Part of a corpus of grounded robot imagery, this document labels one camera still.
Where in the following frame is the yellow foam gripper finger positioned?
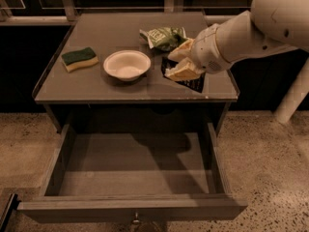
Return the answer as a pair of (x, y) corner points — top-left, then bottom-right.
(168, 39), (194, 62)
(164, 57), (205, 81)

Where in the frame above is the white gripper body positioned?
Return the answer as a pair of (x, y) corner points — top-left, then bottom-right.
(190, 24), (232, 74)

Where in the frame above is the black rxbar chocolate wrapper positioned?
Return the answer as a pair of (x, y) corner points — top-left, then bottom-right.
(160, 57), (205, 93)

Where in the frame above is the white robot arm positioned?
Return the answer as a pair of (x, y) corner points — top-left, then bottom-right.
(165, 0), (309, 81)

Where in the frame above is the grey cabinet with counter top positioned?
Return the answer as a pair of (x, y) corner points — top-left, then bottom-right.
(33, 12), (239, 130)

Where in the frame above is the open grey top drawer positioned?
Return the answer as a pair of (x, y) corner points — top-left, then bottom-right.
(18, 124), (247, 223)

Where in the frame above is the green chip bag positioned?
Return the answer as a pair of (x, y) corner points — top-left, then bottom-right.
(139, 27), (188, 52)

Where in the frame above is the white paper bowl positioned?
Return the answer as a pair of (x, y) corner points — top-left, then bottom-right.
(103, 50), (151, 81)

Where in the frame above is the green and yellow sponge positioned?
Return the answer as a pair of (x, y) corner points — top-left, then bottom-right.
(62, 47), (98, 73)

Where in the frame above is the black bar at left edge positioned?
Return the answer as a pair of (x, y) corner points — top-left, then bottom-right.
(0, 193), (19, 232)

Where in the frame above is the metal railing frame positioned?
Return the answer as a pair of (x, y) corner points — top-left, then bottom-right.
(0, 0), (309, 27)

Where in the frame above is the metal drawer handle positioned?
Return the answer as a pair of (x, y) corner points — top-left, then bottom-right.
(131, 212), (142, 225)

